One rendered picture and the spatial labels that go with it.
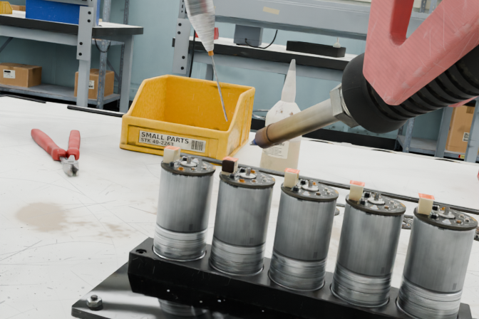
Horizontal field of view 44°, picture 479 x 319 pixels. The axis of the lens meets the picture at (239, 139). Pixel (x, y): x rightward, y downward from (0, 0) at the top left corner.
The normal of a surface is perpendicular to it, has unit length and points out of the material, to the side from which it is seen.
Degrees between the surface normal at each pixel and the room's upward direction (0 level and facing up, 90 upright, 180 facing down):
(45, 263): 0
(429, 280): 90
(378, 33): 99
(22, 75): 90
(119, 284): 0
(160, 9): 90
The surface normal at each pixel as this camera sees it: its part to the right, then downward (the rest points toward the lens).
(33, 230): 0.12, -0.97
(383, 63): -0.91, 0.13
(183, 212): 0.11, 0.22
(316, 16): -0.15, 0.19
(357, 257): -0.48, 0.12
